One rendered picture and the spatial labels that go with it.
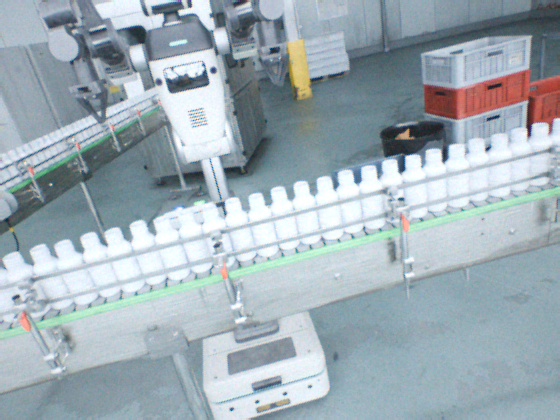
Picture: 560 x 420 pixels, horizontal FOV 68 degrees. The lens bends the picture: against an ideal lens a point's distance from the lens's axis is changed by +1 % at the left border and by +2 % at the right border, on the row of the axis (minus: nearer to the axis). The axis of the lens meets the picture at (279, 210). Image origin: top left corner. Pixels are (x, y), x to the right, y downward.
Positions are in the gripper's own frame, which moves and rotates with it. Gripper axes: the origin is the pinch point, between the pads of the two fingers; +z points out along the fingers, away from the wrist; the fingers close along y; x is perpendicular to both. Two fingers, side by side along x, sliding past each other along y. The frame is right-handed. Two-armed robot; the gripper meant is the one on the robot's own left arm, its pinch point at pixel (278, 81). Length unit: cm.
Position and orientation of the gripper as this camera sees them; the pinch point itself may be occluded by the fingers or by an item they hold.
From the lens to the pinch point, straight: 112.7
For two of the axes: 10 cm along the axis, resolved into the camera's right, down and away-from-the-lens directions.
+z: 2.0, 9.0, 4.0
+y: -1.6, -3.7, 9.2
